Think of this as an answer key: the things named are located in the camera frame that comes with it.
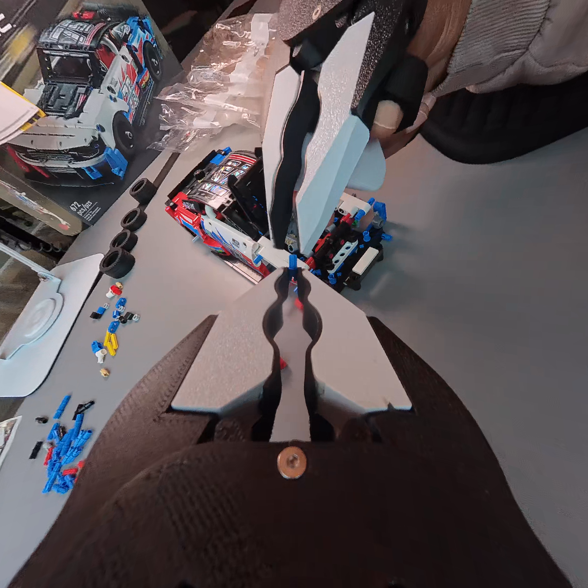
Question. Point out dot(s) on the toy car set box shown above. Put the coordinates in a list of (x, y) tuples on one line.
[(92, 92)]

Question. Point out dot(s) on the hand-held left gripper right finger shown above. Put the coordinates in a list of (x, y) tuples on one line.
[(358, 363)]

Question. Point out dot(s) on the holographic sticker sheet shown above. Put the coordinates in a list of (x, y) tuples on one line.
[(10, 441)]

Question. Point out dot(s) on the red brick assembly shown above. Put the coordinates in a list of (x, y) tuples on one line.
[(299, 302)]

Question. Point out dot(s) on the yellow brick beam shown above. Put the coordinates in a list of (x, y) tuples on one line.
[(108, 344), (115, 341)]

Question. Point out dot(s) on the pile of blue brick pins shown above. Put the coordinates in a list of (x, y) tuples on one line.
[(62, 450)]

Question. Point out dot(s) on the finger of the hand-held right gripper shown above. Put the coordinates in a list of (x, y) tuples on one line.
[(278, 151), (335, 138)]

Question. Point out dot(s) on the person's right forearm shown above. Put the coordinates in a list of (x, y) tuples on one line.
[(514, 41)]

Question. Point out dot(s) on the person's right hand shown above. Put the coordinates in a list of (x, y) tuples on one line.
[(438, 41)]

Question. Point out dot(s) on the black toy tire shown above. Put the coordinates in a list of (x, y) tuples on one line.
[(124, 240), (117, 264), (133, 219), (141, 191)]

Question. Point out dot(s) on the blue brick pin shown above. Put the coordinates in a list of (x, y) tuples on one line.
[(293, 268)]

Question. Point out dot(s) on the toy brick race car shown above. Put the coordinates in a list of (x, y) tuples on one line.
[(216, 216)]

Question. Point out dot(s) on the white brick connector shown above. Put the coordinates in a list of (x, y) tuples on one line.
[(101, 357)]

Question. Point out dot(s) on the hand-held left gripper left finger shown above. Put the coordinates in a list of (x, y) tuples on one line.
[(225, 363)]

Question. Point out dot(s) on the grey desk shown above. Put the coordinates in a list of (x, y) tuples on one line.
[(459, 275)]

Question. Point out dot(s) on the red and white brick piece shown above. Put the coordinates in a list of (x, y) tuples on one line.
[(113, 290)]

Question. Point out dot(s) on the cluster of blue black bricks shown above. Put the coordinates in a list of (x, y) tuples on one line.
[(120, 303)]

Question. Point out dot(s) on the brick instruction booklet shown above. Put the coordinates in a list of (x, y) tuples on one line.
[(18, 115)]

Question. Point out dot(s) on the white monitor stand base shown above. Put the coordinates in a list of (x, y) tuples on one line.
[(41, 330)]

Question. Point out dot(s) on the clear plastic bag pile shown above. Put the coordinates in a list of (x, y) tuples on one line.
[(220, 92)]

